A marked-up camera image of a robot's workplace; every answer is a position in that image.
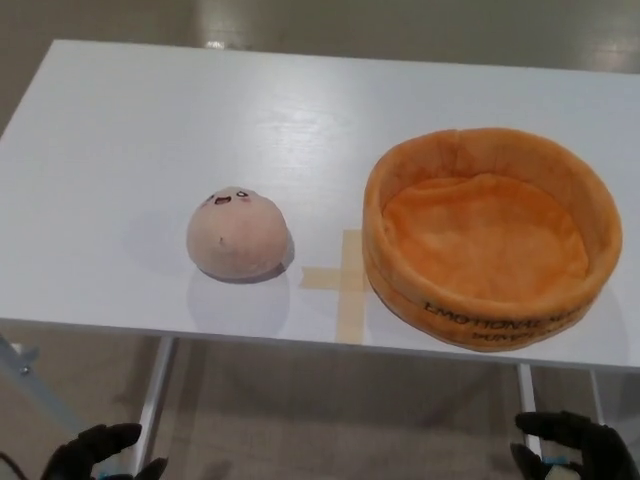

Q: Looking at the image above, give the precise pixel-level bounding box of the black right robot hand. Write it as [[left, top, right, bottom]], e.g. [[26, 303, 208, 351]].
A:
[[509, 410, 634, 480]]

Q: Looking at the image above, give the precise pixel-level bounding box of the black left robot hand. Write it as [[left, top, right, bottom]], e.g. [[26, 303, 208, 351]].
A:
[[39, 422, 169, 480]]

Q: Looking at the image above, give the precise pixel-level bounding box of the pink round plush toy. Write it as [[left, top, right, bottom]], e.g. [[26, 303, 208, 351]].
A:
[[186, 186, 295, 277]]

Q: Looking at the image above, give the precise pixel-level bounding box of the orange plush round plate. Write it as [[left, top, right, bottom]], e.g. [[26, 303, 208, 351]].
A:
[[363, 128, 624, 354]]

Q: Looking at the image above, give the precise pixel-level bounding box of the white table leg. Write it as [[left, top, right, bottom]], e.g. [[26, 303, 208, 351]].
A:
[[589, 369, 609, 426], [517, 363, 545, 446], [135, 337, 180, 474]]

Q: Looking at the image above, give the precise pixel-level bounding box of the short beige tape strip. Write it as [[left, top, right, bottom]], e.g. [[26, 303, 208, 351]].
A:
[[301, 266, 374, 291]]

